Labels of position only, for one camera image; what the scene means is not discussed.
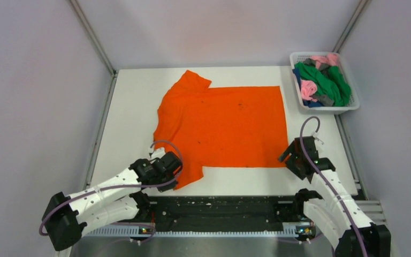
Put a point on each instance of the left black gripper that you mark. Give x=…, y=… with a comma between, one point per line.
x=167, y=187

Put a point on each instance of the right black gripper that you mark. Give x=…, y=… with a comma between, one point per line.
x=289, y=162

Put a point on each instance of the orange t-shirt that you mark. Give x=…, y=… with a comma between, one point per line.
x=227, y=127

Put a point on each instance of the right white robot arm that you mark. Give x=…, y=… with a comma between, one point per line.
x=349, y=230

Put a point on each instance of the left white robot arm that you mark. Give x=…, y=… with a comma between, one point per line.
x=68, y=218

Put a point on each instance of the blue t-shirt in basket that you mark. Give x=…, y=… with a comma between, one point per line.
x=310, y=104

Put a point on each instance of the grey t-shirt in basket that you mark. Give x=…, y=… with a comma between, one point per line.
x=309, y=91

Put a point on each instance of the pink t-shirt in basket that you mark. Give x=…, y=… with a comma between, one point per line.
x=330, y=59

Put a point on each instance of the green t-shirt in basket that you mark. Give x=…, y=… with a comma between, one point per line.
x=330, y=82

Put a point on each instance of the white plastic laundry basket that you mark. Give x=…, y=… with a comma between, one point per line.
x=354, y=103

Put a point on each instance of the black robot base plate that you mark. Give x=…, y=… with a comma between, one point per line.
x=222, y=214

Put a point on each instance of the grey slotted cable duct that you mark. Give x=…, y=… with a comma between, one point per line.
x=289, y=231

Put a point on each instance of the aluminium frame rail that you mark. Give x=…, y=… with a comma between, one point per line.
x=373, y=209

